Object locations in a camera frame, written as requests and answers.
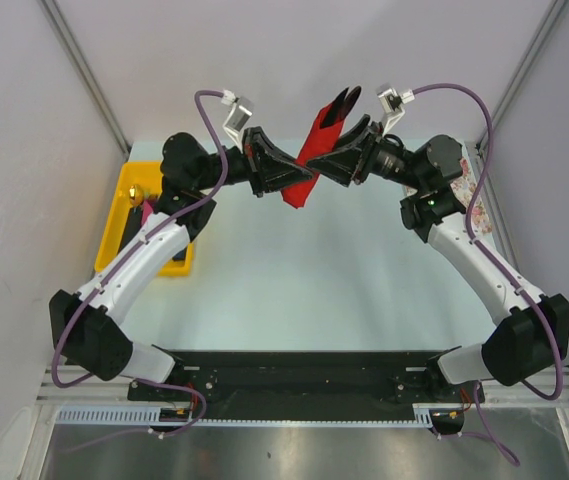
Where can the black napkin roll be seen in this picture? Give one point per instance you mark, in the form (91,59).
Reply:
(132,226)

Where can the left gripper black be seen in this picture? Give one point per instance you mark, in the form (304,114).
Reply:
(267,168)

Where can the gold spoon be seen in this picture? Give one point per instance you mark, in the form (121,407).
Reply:
(136,195)

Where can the purple plastic spoon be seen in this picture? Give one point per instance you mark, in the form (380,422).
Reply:
(349,103)

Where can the pink napkin roll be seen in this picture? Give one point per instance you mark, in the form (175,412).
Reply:
(147,208)

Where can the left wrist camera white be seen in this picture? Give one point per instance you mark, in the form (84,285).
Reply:
(240,111)

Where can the yellow plastic tray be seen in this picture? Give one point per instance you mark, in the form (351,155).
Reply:
(146,175)

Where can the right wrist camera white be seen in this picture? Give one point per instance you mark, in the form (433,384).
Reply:
(393,105)

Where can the navy napkin roll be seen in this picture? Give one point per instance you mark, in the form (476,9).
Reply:
(180,256)

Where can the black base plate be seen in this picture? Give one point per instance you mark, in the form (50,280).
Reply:
(220,376)

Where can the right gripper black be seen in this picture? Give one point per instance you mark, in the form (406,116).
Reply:
(344,164)

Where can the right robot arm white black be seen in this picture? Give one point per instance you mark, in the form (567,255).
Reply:
(531,328)

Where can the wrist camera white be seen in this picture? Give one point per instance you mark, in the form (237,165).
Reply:
(240,111)
(393,105)

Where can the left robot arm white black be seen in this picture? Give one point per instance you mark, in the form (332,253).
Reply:
(86,324)

